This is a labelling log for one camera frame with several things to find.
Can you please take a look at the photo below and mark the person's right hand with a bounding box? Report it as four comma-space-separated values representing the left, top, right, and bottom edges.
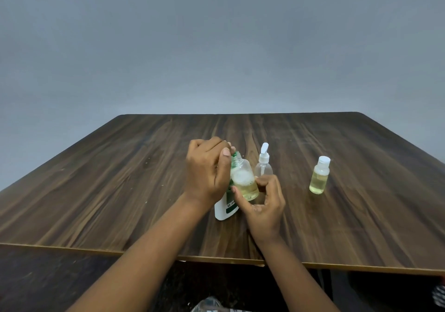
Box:
231, 174, 286, 243

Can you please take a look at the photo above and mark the person's left hand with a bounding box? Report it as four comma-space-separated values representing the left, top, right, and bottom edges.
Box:
184, 136, 237, 209

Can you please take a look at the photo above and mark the clear bottle with yellow liquid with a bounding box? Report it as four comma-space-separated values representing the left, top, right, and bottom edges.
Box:
229, 155, 260, 202

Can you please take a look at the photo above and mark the person's left forearm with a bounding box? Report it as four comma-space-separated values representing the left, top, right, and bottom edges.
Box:
65, 194, 209, 312

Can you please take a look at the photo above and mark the person's right forearm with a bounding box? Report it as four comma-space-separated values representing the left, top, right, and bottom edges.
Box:
255, 235, 340, 312

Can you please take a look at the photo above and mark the white bottle with green label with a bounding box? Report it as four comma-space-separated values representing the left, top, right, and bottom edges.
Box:
214, 180, 240, 221

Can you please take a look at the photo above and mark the clear spray bottle white pump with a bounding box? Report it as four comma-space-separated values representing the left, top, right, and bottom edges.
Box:
253, 142, 274, 178

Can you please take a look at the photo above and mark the small white-capped yellow liquid bottle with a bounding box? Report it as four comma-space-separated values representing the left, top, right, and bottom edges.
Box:
309, 156, 331, 195

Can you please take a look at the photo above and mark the clear plastic bag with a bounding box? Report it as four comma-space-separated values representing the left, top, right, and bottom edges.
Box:
191, 296, 251, 312

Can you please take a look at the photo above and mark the striped cloth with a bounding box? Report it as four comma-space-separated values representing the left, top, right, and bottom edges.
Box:
432, 283, 445, 308

